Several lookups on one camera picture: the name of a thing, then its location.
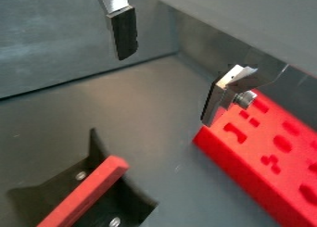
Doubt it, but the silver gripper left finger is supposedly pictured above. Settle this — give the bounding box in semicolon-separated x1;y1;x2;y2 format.
100;0;140;60

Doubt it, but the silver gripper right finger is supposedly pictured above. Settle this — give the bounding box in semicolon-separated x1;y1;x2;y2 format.
200;48;291;128

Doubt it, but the red double-square peg block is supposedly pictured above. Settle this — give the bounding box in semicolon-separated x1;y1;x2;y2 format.
37;156;129;227

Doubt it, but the red shape-sorting board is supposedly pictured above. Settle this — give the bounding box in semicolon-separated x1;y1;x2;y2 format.
193;95;317;227

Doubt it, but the black curved holder stand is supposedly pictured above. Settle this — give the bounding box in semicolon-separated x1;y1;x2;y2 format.
9;130;158;227

